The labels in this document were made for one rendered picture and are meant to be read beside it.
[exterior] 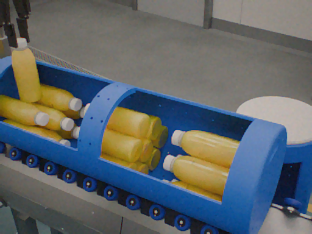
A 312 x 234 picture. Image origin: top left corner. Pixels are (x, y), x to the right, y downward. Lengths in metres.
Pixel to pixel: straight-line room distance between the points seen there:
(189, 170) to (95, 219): 0.38
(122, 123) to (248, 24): 3.80
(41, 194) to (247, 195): 0.71
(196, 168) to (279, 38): 3.73
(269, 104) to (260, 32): 3.31
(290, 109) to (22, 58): 0.86
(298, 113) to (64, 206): 0.80
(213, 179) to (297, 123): 0.48
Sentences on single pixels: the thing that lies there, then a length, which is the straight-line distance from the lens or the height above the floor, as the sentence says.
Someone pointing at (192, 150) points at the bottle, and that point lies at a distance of 1.02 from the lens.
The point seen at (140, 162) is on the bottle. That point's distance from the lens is 1.17.
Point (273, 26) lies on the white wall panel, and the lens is 4.66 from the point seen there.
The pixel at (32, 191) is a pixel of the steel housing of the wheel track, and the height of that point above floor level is 0.86.
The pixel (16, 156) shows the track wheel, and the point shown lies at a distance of 1.39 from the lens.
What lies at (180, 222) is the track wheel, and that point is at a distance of 1.09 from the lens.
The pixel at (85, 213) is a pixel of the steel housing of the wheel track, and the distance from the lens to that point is 1.27.
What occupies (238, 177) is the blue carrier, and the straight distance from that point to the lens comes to 0.90.
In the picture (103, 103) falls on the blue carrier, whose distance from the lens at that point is 1.07.
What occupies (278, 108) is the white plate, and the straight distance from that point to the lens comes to 1.44.
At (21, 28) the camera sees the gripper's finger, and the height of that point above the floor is 1.34.
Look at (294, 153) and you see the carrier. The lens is 1.31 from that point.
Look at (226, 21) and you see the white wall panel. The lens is 4.94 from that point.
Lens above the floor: 1.76
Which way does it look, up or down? 32 degrees down
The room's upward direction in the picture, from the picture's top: 2 degrees counter-clockwise
